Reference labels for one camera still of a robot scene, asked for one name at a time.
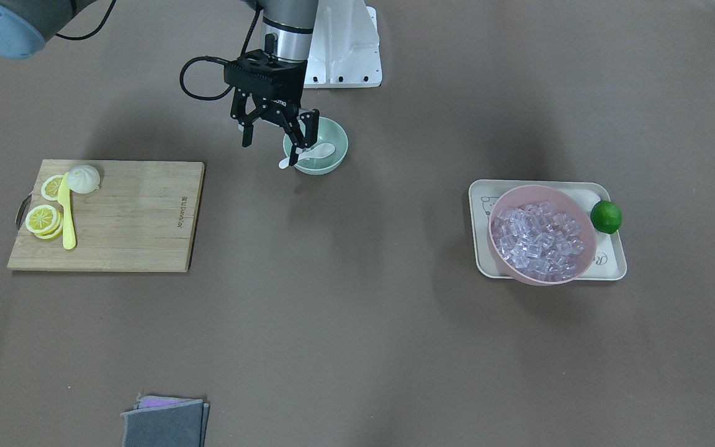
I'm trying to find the upper lemon slice stack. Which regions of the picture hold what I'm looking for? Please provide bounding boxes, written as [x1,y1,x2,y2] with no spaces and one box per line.
[24,204,63,240]

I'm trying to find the pink bowl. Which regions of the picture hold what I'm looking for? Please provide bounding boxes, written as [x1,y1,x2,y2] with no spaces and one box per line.
[485,184,598,286]

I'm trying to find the metal cutting board handle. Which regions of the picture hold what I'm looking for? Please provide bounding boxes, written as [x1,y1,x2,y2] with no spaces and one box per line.
[15,194,32,231]

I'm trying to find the green lime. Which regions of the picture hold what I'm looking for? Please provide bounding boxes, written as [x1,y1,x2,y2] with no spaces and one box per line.
[590,200,623,235]

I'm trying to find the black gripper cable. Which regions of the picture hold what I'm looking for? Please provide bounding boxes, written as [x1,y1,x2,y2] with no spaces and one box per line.
[179,0,265,102]

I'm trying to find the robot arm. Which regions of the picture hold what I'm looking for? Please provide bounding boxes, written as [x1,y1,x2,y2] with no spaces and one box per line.
[0,1,320,165]

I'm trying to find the cream rabbit tray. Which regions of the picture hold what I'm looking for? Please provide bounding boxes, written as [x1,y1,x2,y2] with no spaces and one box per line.
[467,180,627,282]

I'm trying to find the yellow plastic knife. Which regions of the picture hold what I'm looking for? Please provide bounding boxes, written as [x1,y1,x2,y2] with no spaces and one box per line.
[57,172,77,251]

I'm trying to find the white ceramic spoon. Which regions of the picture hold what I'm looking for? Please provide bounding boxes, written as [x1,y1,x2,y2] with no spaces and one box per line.
[278,143,336,169]

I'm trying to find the mint green bowl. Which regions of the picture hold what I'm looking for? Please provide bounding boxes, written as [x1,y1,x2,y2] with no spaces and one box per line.
[294,117,349,175]

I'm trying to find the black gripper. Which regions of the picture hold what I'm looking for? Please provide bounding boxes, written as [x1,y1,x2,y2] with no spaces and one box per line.
[224,49,320,167]

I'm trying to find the wooden cutting board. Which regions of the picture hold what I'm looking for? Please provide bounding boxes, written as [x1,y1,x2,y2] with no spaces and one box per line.
[7,160,206,273]

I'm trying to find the clear ice cubes pile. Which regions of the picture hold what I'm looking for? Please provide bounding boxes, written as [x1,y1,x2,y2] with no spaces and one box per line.
[489,201,587,282]

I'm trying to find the grey folded cloth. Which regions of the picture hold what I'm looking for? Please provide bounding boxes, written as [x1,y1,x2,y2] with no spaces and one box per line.
[121,394,210,446]

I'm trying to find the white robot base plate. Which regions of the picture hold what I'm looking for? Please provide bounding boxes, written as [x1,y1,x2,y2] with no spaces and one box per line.
[304,1,383,89]

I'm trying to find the white steamed bun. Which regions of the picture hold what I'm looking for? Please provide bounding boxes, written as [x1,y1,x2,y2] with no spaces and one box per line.
[67,165,101,194]

